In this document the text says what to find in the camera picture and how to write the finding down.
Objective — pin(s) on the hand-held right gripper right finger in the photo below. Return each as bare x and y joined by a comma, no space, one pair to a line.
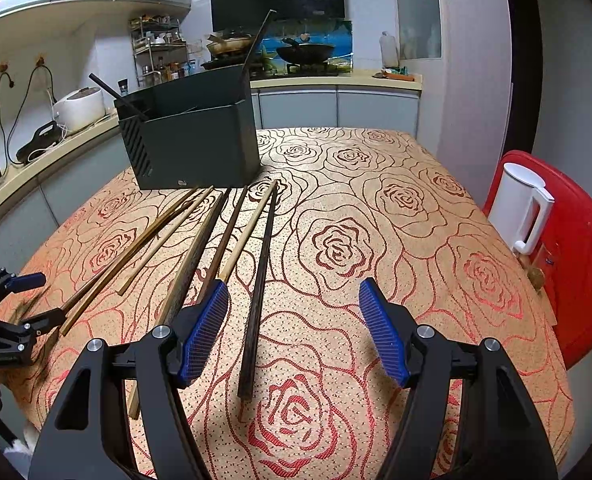
383,332

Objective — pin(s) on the black wok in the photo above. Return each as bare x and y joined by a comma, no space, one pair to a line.
306,52

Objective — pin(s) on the black chopstick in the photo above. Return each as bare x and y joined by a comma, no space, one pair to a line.
258,300

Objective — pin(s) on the wooden stool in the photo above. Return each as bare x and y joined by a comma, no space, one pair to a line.
535,276

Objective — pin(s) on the black rod in holder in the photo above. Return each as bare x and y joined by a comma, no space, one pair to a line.
105,86

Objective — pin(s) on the metal spice rack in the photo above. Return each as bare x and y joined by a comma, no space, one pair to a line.
158,52

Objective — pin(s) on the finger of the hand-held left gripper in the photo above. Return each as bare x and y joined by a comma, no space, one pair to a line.
36,325
26,281

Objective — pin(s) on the rose patterned tablecloth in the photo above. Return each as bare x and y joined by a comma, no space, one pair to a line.
375,240

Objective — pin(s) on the black pepper grinder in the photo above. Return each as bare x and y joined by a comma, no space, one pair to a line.
123,87

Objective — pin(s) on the light wooden chopstick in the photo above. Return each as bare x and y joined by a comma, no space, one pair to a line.
248,232
166,240

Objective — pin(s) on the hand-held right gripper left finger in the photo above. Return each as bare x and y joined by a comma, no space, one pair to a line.
206,332

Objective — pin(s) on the white cloth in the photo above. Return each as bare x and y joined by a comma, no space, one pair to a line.
21,447

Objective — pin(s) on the white plastic bottle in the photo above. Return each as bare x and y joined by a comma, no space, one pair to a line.
389,50

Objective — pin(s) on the white electric kettle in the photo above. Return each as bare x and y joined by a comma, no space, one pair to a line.
515,200

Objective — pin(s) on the orange cutting board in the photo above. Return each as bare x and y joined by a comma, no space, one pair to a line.
395,75

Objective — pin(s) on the black gas cooktop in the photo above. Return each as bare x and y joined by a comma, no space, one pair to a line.
316,71

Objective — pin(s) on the brown wooden chopstick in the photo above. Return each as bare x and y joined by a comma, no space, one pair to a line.
136,241
101,296
226,240

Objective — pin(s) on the black countertop grill appliance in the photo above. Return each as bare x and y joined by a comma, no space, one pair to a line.
38,142

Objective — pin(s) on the golden pot with lid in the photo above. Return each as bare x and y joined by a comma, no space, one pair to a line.
228,45

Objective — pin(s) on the blue sea picture backsplash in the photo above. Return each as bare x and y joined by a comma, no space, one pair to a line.
306,32

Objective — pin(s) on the red plastic chair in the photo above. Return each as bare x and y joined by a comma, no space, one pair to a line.
585,260

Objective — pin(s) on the frosted glass window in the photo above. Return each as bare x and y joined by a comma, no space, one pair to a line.
418,10

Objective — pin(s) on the dark green utensil holder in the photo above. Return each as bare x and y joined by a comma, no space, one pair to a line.
201,145

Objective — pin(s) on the white rice cooker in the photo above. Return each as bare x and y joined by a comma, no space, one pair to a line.
78,110

